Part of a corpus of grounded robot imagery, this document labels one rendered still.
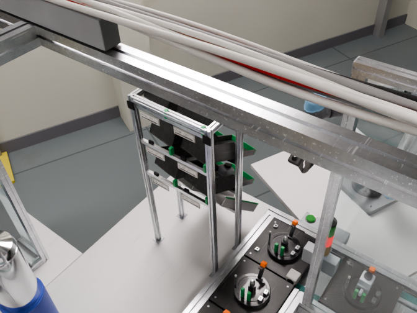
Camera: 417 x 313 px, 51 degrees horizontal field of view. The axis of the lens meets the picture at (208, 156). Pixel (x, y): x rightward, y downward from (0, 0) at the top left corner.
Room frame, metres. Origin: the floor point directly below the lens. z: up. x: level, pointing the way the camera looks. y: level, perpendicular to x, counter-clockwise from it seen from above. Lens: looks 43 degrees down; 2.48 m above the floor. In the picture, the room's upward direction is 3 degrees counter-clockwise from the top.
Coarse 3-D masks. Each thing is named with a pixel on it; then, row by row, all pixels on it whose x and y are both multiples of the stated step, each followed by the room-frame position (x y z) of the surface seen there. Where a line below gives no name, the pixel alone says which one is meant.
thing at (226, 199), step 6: (222, 192) 1.29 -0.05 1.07; (228, 192) 1.32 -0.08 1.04; (216, 198) 1.18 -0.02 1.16; (222, 198) 1.22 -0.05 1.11; (228, 198) 1.14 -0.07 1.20; (234, 198) 1.16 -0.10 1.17; (222, 204) 1.12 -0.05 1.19; (228, 204) 1.14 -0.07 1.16; (234, 204) 1.16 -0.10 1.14; (246, 204) 1.21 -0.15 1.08; (252, 204) 1.24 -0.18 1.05; (246, 210) 1.21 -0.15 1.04; (252, 210) 1.24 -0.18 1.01
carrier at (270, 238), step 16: (272, 224) 1.18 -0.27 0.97; (256, 240) 1.10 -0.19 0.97; (272, 240) 1.08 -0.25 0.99; (288, 240) 1.05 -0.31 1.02; (304, 240) 1.09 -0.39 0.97; (256, 256) 1.02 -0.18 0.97; (272, 256) 1.01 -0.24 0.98; (288, 256) 1.00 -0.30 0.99; (272, 272) 0.95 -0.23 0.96; (288, 272) 0.94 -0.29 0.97; (304, 272) 0.94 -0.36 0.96
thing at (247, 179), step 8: (216, 168) 1.27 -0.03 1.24; (184, 176) 1.16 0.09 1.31; (192, 176) 1.14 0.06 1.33; (200, 176) 1.12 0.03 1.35; (224, 176) 1.12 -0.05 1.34; (232, 176) 1.15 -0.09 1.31; (248, 176) 1.25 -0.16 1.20; (192, 184) 1.12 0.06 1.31; (200, 184) 1.10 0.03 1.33; (216, 184) 1.10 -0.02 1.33; (224, 184) 1.12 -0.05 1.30; (232, 184) 1.15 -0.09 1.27; (216, 192) 1.09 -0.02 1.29
